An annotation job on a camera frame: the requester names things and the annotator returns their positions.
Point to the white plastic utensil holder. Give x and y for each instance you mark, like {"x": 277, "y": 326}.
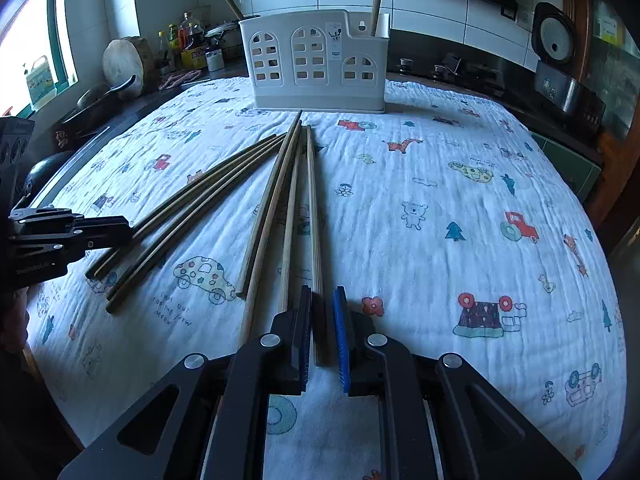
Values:
{"x": 325, "y": 60}

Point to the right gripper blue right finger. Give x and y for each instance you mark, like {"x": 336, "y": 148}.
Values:
{"x": 439, "y": 418}

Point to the small white jar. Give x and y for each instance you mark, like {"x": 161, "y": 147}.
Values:
{"x": 214, "y": 60}

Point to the pink cloth rag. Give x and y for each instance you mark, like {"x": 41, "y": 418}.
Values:
{"x": 177, "y": 80}

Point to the wooden glass cabinet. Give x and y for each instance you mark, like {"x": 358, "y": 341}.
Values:
{"x": 607, "y": 61}

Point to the steel bowl with handle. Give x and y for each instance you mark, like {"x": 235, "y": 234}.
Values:
{"x": 99, "y": 111}

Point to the steel cooking pot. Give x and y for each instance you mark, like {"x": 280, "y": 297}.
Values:
{"x": 227, "y": 37}

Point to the white cartoon print cloth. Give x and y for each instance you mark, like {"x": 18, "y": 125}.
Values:
{"x": 442, "y": 218}

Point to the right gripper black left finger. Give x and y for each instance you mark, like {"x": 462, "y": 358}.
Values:
{"x": 206, "y": 419}

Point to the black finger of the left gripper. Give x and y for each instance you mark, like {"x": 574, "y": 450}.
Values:
{"x": 103, "y": 232}

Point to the black gas stove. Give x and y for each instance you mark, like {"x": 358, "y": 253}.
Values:
{"x": 458, "y": 72}

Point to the round wooden cutting board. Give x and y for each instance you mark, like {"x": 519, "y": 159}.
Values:
{"x": 128, "y": 57}

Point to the black rice cooker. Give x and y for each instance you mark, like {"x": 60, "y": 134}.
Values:
{"x": 554, "y": 40}

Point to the dark soy sauce bottle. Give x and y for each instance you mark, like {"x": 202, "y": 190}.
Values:
{"x": 192, "y": 42}

